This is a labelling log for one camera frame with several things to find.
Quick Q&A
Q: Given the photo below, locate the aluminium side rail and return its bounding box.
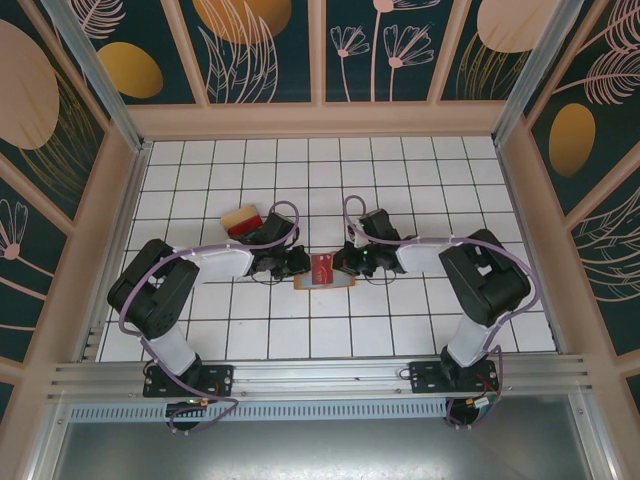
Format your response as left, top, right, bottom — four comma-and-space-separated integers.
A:
494, 142, 564, 354

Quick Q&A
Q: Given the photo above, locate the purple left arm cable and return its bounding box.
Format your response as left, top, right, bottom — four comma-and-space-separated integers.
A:
118, 200, 301, 436

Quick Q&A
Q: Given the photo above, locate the red card with gold print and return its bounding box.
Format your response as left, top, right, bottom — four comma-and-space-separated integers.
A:
309, 253, 335, 285

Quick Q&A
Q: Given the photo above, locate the slotted grey cable duct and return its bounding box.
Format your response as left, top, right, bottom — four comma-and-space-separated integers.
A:
67, 397, 451, 422

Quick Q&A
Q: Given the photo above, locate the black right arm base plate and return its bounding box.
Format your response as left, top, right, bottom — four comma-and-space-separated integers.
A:
408, 358, 501, 396

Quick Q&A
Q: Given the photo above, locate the grey metal sheet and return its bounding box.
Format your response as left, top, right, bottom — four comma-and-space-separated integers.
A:
49, 417, 601, 480

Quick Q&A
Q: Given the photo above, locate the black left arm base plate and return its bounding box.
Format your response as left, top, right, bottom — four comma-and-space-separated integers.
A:
143, 363, 236, 399

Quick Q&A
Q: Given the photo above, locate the aluminium mounting rail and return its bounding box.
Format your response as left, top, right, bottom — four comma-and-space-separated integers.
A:
47, 353, 594, 401

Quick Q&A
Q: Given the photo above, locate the aluminium corner post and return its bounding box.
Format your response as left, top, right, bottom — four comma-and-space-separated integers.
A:
492, 0, 601, 146
39, 0, 153, 154

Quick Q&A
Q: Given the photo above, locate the plain red card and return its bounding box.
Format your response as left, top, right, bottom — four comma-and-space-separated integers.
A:
226, 214, 265, 240

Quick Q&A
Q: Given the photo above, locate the tan leather card holder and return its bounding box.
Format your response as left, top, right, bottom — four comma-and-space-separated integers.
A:
293, 252, 359, 292

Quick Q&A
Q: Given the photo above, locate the green circuit board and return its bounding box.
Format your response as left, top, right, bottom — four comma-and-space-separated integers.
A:
469, 395, 503, 419

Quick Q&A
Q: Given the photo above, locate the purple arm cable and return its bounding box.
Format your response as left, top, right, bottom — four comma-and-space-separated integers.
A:
342, 194, 545, 431
118, 200, 301, 436

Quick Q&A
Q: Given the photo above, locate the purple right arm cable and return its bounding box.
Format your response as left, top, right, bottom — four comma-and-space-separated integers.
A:
342, 194, 545, 431

